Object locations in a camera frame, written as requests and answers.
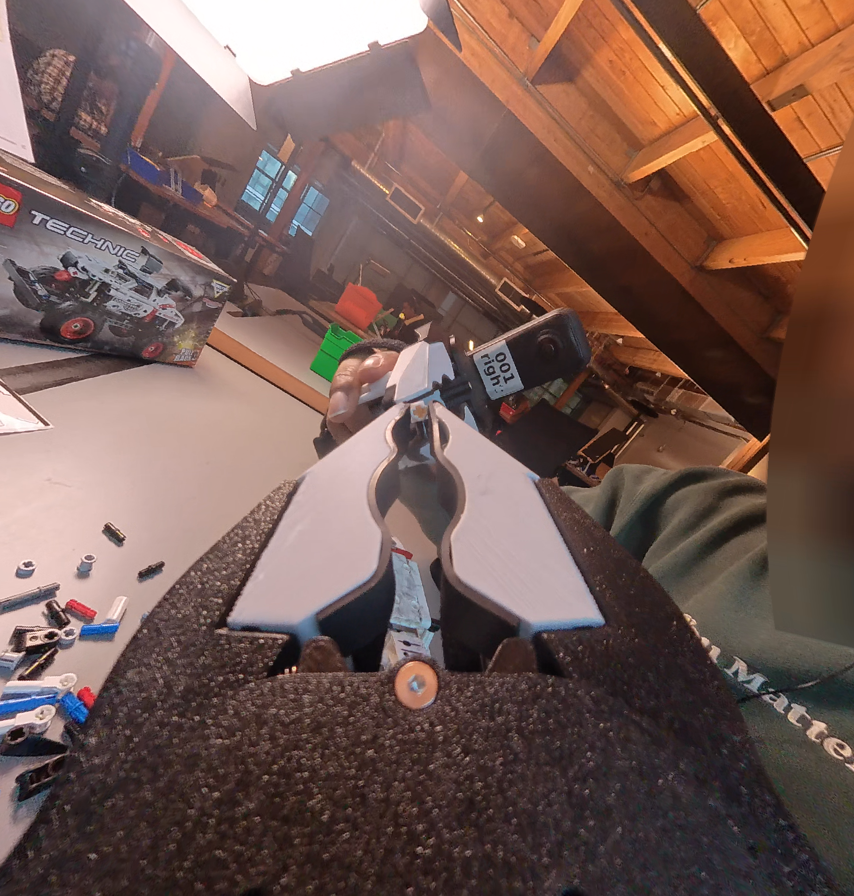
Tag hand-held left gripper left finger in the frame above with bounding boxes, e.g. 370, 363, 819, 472
226, 404, 416, 659

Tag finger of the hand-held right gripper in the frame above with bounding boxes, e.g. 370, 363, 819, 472
385, 341, 456, 410

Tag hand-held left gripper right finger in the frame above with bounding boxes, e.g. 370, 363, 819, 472
430, 404, 608, 652

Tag white Lego beam assembly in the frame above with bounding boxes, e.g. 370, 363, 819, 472
399, 404, 439, 470

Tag grey desk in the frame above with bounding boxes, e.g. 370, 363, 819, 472
0, 329, 337, 869

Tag person's right hand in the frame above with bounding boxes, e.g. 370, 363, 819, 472
322, 343, 400, 442

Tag green storage bin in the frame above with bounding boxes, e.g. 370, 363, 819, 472
310, 325, 365, 383

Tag red storage bin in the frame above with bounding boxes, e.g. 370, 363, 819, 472
336, 283, 383, 330

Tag white stickered beam piece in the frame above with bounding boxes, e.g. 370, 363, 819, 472
382, 546, 442, 670

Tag wood-edged grey table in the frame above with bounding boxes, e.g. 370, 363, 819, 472
210, 287, 344, 414

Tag green sweatshirt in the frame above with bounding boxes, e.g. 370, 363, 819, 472
565, 462, 854, 896

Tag paned window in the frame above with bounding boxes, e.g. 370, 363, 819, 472
241, 147, 330, 239

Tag loose small building parts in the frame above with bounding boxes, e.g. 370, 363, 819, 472
0, 518, 169, 813

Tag toy truck set box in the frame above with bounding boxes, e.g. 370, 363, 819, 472
0, 140, 239, 368

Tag white sticker sheet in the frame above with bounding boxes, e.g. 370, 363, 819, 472
0, 362, 52, 439

